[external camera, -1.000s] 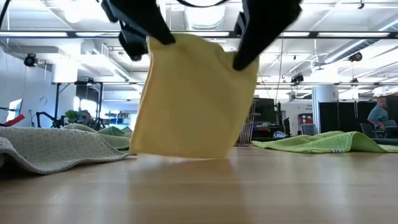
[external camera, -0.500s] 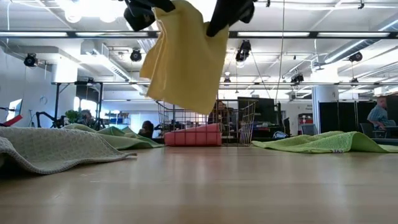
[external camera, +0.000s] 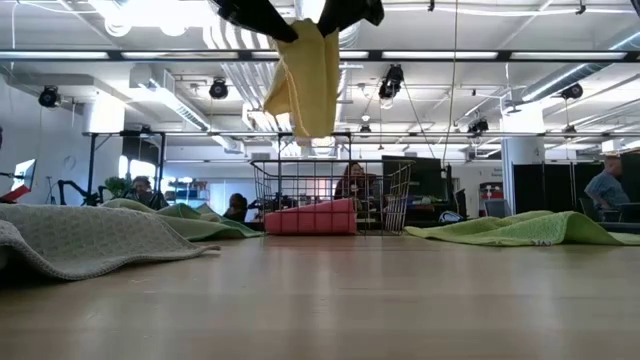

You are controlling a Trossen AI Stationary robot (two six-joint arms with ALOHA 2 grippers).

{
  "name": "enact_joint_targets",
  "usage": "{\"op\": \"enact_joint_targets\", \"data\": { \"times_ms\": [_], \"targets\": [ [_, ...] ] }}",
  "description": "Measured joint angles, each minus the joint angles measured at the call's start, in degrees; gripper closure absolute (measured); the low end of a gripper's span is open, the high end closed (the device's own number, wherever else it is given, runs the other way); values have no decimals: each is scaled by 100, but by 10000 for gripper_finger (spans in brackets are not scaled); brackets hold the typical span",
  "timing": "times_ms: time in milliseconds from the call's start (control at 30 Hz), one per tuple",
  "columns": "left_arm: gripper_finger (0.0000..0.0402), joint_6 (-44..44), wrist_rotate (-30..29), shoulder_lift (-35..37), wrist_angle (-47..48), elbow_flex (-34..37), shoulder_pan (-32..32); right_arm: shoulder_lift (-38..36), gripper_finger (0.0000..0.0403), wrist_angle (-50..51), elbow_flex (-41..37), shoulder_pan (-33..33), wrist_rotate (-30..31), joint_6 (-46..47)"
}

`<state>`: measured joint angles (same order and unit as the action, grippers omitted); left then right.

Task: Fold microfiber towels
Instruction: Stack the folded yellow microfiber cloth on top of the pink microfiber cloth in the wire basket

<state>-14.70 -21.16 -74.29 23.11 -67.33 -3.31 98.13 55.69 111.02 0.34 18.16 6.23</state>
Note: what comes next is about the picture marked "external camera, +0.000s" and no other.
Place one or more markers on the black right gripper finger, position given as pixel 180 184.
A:
pixel 340 12

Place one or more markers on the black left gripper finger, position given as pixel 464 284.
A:
pixel 255 15

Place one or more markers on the yellow microfiber towel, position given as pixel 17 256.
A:
pixel 310 80

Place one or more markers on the pink microfiber towel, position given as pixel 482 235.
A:
pixel 310 220

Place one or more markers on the pale sage teal-edged towel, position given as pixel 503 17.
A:
pixel 200 227

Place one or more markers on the lime green microfiber towel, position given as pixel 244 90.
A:
pixel 525 230

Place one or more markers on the grey microfiber towel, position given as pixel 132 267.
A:
pixel 75 235

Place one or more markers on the black background robot arm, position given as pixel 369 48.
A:
pixel 75 187

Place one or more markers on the black ceiling spotlight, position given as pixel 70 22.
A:
pixel 49 97
pixel 219 90
pixel 478 126
pixel 392 82
pixel 572 91

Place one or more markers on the black beam with light strips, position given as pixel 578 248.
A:
pixel 504 55

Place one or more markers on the person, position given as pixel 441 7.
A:
pixel 142 190
pixel 356 182
pixel 236 206
pixel 605 190

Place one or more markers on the large black screen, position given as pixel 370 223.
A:
pixel 420 180

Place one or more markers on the black metal rack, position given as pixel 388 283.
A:
pixel 140 150

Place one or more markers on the shelf with blue items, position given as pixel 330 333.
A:
pixel 187 192

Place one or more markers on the red and white sign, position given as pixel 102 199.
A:
pixel 490 192

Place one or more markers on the green leafy plant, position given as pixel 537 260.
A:
pixel 117 186

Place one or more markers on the white and black bag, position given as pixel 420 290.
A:
pixel 451 216

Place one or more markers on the black partition panel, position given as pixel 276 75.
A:
pixel 545 187

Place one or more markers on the tilted computer screen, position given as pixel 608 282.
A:
pixel 25 174

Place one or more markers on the black office chair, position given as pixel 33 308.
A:
pixel 590 210

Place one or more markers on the red flat object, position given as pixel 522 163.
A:
pixel 12 194

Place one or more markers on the long thin black rail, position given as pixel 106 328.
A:
pixel 450 134

